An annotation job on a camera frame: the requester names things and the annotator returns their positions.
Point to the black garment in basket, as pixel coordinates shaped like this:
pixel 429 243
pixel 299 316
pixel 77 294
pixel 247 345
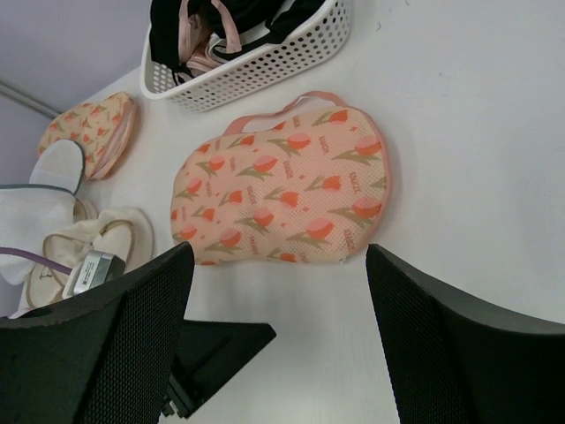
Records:
pixel 258 22

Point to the tulip print laundry bag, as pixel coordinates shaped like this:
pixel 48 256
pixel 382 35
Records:
pixel 102 130
pixel 310 189

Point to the white mesh laundry bag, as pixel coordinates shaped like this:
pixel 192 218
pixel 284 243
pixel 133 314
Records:
pixel 30 212

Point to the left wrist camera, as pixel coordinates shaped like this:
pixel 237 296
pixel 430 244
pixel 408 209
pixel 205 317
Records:
pixel 96 269

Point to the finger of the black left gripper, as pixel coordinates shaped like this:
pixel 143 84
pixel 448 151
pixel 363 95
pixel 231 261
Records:
pixel 208 355

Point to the pink trimmed bra in basket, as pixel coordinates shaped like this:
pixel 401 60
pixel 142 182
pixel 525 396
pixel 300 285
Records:
pixel 196 36

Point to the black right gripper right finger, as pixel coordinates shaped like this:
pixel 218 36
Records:
pixel 455 358

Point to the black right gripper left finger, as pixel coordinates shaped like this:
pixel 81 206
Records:
pixel 103 356

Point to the white perforated plastic basket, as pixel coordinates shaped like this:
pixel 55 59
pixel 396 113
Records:
pixel 312 43

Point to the cream round laundry bag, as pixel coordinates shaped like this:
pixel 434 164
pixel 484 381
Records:
pixel 124 233

